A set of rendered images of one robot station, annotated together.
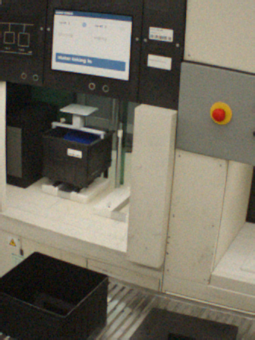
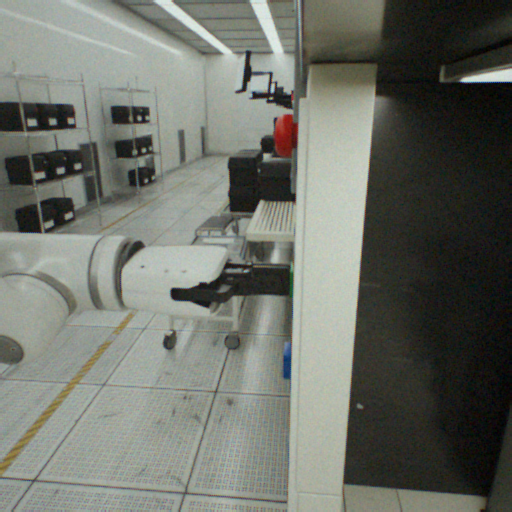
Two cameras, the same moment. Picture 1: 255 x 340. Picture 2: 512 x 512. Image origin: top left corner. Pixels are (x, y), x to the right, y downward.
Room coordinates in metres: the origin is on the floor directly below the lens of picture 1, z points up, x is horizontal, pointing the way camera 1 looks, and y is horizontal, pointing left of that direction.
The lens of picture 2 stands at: (1.97, 0.22, 1.37)
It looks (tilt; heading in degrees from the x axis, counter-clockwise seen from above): 19 degrees down; 72
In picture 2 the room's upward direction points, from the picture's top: straight up
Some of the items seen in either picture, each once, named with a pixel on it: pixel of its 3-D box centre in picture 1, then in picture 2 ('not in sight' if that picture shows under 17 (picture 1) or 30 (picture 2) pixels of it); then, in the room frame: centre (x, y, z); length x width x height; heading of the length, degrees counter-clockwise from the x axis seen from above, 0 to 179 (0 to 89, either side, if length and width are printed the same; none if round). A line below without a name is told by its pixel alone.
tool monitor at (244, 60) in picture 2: not in sight; (263, 79); (3.09, 3.45, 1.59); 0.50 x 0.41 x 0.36; 156
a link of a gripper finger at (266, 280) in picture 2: not in sight; (257, 284); (2.10, 0.61, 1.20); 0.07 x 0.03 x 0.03; 156
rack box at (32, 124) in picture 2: not in sight; (18, 116); (1.13, 4.96, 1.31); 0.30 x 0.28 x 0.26; 68
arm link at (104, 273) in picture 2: not in sight; (121, 272); (1.96, 0.69, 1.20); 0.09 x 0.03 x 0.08; 66
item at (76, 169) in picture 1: (77, 146); not in sight; (2.35, 0.21, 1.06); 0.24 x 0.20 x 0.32; 66
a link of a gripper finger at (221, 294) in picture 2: not in sight; (200, 286); (2.04, 0.62, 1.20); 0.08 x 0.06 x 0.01; 115
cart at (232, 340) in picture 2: not in sight; (216, 284); (2.53, 2.83, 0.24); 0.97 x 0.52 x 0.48; 68
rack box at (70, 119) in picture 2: not in sight; (59, 115); (1.42, 5.61, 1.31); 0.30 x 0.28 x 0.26; 69
